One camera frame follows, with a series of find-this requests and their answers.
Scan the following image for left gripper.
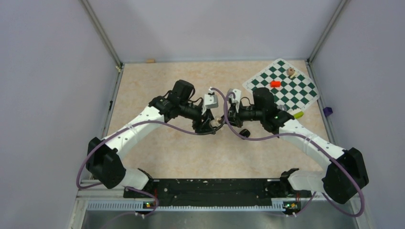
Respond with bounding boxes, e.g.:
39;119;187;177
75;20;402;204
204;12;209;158
179;100;216;134

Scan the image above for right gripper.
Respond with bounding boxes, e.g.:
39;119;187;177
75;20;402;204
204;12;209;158
220;101;264;128

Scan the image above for white earbud charging case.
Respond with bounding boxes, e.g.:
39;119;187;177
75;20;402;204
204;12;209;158
213;116;222;126

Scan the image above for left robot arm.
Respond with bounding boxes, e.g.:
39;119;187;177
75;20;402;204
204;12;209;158
83;80;220;197

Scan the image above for black earbud case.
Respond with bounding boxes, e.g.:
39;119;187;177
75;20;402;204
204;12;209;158
239;129;251;140

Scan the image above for black microphone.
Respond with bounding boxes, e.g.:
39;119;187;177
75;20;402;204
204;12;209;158
277;105;287;111

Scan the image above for red block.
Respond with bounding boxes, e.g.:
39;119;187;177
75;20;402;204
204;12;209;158
270;81;281;88

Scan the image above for green white chessboard mat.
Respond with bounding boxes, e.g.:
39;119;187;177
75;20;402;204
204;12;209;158
242;58;320;111

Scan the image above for yellow green white block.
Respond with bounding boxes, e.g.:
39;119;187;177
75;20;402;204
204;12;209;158
293;111;304;119

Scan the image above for small beige figurine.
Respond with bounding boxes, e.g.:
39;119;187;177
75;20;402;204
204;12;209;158
287;68;297;78

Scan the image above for purple object at right edge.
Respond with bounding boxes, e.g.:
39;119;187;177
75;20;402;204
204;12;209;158
323;107;333;117

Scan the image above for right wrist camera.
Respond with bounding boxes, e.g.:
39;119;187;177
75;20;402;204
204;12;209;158
227;89;242;105

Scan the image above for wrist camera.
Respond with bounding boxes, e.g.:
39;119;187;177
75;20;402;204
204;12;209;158
202;89;219;114
227;89;242;105

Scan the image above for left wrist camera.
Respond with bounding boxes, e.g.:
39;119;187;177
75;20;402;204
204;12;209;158
202;89;219;114

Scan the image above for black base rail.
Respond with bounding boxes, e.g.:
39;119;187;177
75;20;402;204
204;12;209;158
121;178;304;209

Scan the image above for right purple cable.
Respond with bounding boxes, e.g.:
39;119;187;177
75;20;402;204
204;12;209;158
223;92;366;218

